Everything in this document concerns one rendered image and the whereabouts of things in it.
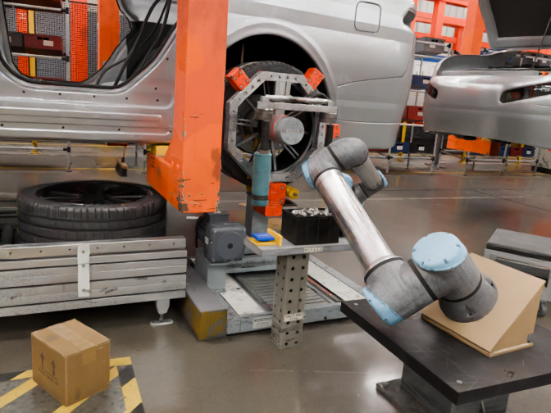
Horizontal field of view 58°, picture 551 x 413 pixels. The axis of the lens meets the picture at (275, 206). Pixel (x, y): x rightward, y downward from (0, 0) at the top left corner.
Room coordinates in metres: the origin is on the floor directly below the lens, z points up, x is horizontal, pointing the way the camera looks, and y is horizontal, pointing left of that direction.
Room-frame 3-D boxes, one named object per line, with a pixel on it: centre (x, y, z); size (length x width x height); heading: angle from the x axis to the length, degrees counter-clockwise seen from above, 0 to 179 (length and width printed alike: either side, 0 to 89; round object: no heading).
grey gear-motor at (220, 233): (2.40, 0.29, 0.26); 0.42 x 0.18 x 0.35; 26
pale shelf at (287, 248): (1.95, -0.11, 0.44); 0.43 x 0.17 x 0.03; 116
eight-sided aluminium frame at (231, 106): (2.57, 0.02, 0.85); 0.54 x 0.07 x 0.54; 116
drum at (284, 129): (2.51, -0.01, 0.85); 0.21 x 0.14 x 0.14; 26
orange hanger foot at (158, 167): (2.37, 0.49, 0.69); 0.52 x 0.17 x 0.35; 26
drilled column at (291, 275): (1.94, -0.09, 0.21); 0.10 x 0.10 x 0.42; 26
